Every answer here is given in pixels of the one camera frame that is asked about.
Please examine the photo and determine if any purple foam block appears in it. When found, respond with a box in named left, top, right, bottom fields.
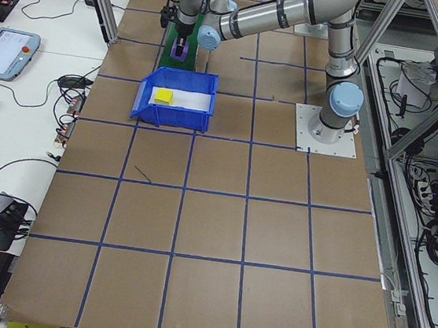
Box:
left=169, top=42, right=191, bottom=65

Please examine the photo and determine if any yellow foam block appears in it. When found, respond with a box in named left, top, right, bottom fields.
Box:
left=153, top=88, right=175, bottom=106

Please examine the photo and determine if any green conveyor belt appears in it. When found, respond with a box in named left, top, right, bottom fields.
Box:
left=159, top=0, right=215, bottom=74

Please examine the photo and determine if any blue plastic storage bin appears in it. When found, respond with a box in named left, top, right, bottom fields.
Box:
left=128, top=63, right=221, bottom=135

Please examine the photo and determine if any circuit board connector strip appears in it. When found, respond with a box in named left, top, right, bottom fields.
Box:
left=53, top=89, right=89, bottom=152

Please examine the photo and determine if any light blue teach pendant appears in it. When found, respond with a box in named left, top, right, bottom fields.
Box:
left=0, top=27, right=42, bottom=85

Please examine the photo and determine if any white paper bag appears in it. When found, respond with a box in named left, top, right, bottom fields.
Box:
left=394, top=59, right=438, bottom=111

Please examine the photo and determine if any white power strip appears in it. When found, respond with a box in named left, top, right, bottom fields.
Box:
left=406, top=164, right=438, bottom=213

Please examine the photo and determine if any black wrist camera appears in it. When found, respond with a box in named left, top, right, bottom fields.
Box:
left=159, top=4, right=179, bottom=30

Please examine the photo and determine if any aluminium profile post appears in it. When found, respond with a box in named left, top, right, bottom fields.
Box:
left=69, top=0, right=124, bottom=46

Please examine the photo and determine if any white square base plate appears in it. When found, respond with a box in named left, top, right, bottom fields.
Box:
left=293, top=20, right=331, bottom=39
left=290, top=102, right=363, bottom=160

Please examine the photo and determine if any V-shaped metal bar frame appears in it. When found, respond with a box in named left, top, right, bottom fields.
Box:
left=322, top=0, right=438, bottom=328

